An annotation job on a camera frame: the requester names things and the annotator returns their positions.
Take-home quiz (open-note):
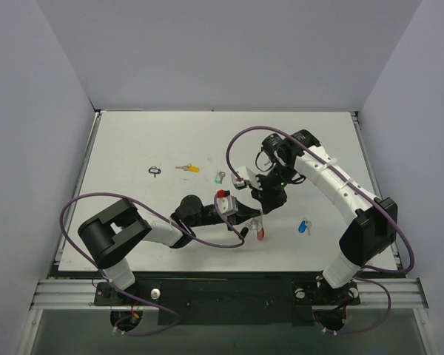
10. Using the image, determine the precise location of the red keyring with keys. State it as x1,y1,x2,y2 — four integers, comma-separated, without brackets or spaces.
246,215,265,241

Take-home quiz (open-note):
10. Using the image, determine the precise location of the key with blue tag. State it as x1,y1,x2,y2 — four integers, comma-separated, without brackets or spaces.
298,219,312,236

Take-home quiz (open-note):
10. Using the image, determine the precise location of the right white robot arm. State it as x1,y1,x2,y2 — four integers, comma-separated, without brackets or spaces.
251,129,398,302

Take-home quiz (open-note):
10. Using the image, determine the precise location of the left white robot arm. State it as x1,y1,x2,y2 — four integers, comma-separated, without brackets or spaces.
78,192,262,305

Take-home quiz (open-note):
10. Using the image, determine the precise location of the key with green tag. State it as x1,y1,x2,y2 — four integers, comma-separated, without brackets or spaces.
215,170,226,184

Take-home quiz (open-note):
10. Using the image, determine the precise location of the key with yellow tag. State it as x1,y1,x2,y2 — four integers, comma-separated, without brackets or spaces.
176,164,200,173

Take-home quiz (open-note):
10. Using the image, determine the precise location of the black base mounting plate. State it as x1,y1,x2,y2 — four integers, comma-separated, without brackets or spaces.
93,272,360,331

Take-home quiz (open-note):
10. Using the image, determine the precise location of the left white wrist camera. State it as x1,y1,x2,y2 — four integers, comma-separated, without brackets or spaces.
215,190,239,217

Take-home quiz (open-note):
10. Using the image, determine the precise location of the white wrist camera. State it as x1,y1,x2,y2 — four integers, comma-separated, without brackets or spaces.
231,166,261,191
215,190,239,217

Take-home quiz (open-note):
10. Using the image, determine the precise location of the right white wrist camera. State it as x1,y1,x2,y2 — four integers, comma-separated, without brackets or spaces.
231,166,261,191

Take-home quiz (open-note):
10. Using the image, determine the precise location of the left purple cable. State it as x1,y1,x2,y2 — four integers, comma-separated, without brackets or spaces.
58,192,246,274

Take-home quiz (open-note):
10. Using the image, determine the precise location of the aluminium frame rail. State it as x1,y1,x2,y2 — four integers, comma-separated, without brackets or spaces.
18,277,437,354

